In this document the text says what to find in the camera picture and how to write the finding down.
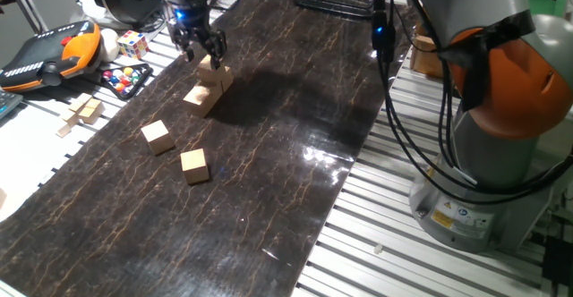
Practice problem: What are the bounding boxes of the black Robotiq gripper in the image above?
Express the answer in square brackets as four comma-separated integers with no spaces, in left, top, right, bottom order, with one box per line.
[167,0,228,71]

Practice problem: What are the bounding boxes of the light wooden cube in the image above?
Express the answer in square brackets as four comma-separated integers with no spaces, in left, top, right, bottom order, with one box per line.
[199,78,228,106]
[182,84,224,118]
[180,148,210,186]
[218,65,235,93]
[196,54,221,83]
[141,119,175,157]

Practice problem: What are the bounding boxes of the black triangle ball tray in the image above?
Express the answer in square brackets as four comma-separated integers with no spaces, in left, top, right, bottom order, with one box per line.
[100,62,154,100]

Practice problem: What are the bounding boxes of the Rubik's cube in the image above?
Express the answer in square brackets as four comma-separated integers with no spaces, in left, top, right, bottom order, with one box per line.
[116,30,150,60]

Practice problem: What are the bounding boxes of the white egg shaped object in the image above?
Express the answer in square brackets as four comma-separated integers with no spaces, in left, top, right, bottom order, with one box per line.
[98,28,121,64]

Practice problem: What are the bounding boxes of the orange black teach pendant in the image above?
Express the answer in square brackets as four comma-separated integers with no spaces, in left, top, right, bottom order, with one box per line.
[0,19,103,93]

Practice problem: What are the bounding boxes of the grey metal bar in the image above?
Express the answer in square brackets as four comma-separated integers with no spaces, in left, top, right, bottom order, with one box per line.
[3,0,49,34]

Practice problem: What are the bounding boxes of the dark marble pattern mat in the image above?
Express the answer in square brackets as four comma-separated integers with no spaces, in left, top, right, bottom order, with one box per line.
[0,0,415,297]

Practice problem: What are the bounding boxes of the black computer keyboard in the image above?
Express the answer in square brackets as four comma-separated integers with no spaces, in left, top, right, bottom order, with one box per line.
[0,89,23,120]

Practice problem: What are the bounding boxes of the large white paper sheet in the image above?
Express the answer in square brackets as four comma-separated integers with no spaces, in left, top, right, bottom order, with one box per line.
[0,102,98,223]

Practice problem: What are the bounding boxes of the small cardboard box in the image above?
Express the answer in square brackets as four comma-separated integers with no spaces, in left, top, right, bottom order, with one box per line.
[409,32,445,80]

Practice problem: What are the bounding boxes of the green mini pool table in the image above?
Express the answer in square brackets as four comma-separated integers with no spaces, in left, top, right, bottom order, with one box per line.
[521,0,568,19]

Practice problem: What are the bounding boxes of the black post base plate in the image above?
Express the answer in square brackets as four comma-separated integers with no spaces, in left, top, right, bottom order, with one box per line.
[293,0,375,20]

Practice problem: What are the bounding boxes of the black cable adapter with led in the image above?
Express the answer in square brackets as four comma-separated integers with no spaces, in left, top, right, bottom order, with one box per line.
[371,13,398,64]

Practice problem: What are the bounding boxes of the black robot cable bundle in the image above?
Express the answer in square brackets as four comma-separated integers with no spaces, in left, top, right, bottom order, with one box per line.
[371,0,573,207]

